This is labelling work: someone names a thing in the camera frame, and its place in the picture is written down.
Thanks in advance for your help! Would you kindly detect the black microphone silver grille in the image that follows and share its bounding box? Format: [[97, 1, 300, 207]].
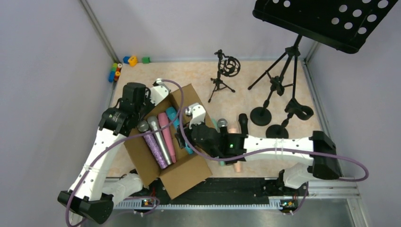
[[217, 118, 228, 136]]

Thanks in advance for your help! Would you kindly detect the teal blue microphone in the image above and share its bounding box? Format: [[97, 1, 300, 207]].
[[166, 106, 193, 154]]

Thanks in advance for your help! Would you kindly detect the mint green microphone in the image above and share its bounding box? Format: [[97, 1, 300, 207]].
[[211, 118, 225, 166]]

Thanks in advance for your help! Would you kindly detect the silver grey microphone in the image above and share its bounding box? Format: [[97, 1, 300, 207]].
[[147, 116, 173, 166]]

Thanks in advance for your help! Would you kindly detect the purple glitter microphone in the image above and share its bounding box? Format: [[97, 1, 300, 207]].
[[137, 121, 168, 169]]

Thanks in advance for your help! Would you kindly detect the beige pink microphone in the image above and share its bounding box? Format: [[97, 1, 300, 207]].
[[228, 125, 242, 173]]

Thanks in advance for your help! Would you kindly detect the brown cardboard box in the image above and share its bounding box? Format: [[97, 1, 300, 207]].
[[124, 84, 212, 199]]

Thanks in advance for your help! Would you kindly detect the black round-base stand with clip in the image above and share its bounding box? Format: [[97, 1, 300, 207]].
[[250, 76, 285, 126]]

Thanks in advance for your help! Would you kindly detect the black shock mount tripod stand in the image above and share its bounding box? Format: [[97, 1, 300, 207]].
[[208, 49, 241, 103]]

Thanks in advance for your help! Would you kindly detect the black round-base stand with holder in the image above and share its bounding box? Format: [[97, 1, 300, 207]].
[[265, 98, 314, 139]]

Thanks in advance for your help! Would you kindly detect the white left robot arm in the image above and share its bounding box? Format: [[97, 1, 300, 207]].
[[57, 81, 170, 227]]

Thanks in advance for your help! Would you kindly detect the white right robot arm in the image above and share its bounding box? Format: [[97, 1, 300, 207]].
[[177, 124, 342, 189]]

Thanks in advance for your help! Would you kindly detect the black music stand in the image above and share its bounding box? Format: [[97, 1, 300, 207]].
[[247, 0, 399, 104]]

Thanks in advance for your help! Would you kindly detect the blue cylinder toy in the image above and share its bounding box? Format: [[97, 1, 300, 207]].
[[108, 70, 116, 83]]

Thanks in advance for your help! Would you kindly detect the green cylinder toy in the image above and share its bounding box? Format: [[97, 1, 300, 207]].
[[112, 63, 118, 71]]

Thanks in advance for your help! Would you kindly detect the green toy block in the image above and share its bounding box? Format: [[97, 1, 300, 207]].
[[141, 56, 151, 64]]

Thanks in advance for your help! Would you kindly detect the blue toy block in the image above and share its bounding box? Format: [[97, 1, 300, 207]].
[[123, 56, 131, 64]]

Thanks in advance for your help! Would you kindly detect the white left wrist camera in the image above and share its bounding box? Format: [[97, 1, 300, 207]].
[[150, 78, 171, 106]]

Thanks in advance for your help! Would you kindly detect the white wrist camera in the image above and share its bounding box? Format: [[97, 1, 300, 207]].
[[185, 103, 206, 129], [150, 78, 171, 106]]

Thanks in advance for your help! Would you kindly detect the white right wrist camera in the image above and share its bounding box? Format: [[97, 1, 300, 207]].
[[185, 103, 206, 129]]

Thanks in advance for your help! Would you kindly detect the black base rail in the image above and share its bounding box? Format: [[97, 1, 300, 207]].
[[133, 177, 305, 210]]

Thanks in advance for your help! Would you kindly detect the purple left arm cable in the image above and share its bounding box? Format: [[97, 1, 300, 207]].
[[64, 79, 185, 227]]

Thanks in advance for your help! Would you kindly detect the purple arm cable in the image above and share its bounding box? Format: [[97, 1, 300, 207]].
[[178, 107, 370, 183], [64, 79, 185, 227]]

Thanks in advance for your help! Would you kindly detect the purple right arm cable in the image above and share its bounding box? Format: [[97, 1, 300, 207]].
[[178, 107, 370, 183]]

